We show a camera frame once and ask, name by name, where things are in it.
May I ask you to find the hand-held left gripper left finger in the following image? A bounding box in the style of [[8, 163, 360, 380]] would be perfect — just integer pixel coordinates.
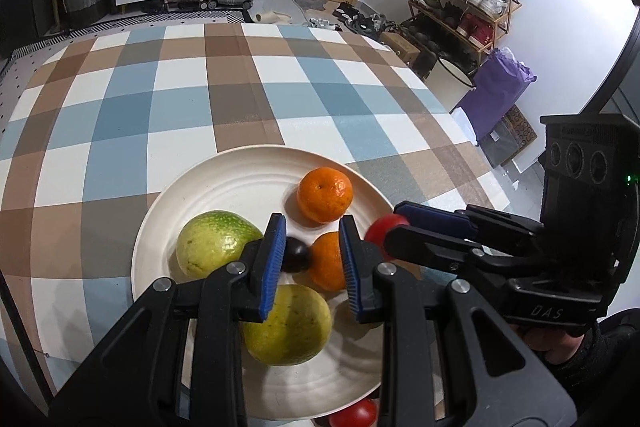
[[47, 213, 288, 427]]

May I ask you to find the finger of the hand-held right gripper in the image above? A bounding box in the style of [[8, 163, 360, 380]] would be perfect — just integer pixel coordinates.
[[382, 226, 488, 275], [393, 202, 546, 253]]

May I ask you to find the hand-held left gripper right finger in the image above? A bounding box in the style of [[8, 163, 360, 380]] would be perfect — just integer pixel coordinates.
[[339, 214, 578, 427]]

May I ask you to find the orange mandarin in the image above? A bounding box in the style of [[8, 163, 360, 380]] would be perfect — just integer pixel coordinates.
[[307, 232, 351, 292], [297, 167, 354, 224]]

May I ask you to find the dark purple plum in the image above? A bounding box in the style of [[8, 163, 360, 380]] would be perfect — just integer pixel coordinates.
[[282, 237, 314, 276]]

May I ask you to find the red tomato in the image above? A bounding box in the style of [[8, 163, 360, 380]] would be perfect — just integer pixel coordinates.
[[327, 398, 379, 427], [364, 214, 411, 259]]

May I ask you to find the green guava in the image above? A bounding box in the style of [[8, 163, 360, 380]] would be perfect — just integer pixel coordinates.
[[176, 210, 264, 279]]

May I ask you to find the cream round plate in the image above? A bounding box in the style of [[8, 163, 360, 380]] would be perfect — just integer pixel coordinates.
[[131, 147, 401, 420]]

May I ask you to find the person's right forearm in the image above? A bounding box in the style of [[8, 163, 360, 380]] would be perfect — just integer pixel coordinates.
[[562, 311, 640, 427]]

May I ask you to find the person's right hand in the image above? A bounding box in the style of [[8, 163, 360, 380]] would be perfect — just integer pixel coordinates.
[[517, 326, 583, 364]]

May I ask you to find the pale yellow guava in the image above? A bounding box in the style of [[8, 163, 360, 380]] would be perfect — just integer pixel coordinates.
[[242, 284, 332, 367]]

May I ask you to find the brown door mat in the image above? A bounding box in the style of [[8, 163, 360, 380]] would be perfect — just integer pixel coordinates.
[[492, 104, 539, 150]]

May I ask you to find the round white bucket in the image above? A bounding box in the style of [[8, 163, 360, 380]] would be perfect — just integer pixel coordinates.
[[430, 56, 476, 114]]

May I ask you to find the purple bag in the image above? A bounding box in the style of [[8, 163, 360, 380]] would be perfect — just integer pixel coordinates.
[[462, 48, 537, 142]]

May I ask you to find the brown cardboard box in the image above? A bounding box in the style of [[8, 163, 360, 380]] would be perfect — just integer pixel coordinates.
[[378, 32, 422, 66]]

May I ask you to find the checked tablecloth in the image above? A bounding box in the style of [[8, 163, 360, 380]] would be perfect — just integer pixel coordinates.
[[0, 22, 507, 427]]

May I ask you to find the pile of shoes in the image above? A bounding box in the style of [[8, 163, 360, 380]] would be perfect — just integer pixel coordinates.
[[305, 0, 402, 40]]

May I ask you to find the wooden shoe rack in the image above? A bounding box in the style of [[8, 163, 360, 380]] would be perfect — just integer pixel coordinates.
[[407, 0, 524, 78]]

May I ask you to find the grey floor mat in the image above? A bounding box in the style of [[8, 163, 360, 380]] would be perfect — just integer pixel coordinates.
[[292, 0, 329, 16]]

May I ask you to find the patterned floor rug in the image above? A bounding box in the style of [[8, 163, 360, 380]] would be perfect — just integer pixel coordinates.
[[10, 8, 254, 58]]

